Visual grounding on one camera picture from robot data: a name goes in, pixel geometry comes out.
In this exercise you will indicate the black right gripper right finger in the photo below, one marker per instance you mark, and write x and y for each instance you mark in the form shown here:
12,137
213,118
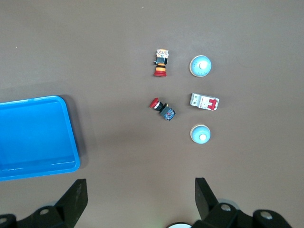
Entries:
209,206

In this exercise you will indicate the white and red circuit breaker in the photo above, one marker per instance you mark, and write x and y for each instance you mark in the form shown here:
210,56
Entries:
202,101

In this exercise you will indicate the blue plastic tray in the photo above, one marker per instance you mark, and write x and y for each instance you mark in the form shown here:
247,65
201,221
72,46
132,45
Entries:
35,137

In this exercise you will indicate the red orange striped push button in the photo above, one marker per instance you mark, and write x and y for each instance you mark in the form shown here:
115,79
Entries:
160,67

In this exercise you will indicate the red mushroom emergency stop button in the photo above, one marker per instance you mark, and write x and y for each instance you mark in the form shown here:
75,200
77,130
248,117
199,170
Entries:
168,113

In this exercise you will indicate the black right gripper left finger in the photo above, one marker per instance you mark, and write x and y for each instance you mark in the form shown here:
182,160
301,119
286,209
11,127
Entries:
69,206

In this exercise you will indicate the light blue service bell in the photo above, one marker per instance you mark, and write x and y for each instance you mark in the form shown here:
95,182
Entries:
199,134
199,67

